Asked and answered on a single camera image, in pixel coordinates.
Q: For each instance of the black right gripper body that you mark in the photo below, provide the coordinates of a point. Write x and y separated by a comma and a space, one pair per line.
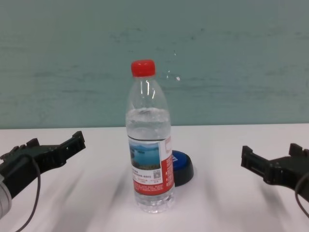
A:
285, 171

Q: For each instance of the clear water bottle red cap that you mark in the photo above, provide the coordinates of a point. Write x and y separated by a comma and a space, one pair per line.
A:
149, 130

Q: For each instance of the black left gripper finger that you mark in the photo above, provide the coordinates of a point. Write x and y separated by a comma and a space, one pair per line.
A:
33, 143
72, 149

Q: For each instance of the blue push button black base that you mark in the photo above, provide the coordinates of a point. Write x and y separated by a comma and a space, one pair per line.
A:
181, 166

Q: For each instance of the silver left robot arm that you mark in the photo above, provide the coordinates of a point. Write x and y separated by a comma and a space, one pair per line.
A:
3, 198

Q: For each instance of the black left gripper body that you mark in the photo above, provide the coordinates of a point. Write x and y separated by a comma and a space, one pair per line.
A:
14, 169

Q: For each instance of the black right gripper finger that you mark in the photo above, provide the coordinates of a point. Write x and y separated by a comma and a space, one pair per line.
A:
299, 151
253, 160

